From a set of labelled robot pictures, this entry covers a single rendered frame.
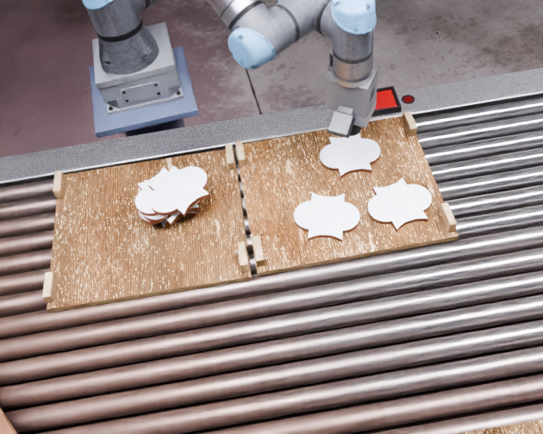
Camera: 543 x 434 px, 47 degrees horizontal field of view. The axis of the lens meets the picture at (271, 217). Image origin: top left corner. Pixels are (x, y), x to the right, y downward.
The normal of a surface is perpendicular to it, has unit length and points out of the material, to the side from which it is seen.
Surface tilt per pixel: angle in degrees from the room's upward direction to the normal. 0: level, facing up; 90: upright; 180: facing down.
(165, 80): 90
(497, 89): 0
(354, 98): 90
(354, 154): 0
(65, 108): 0
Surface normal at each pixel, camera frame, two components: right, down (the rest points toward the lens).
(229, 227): -0.08, -0.58
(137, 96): 0.23, 0.78
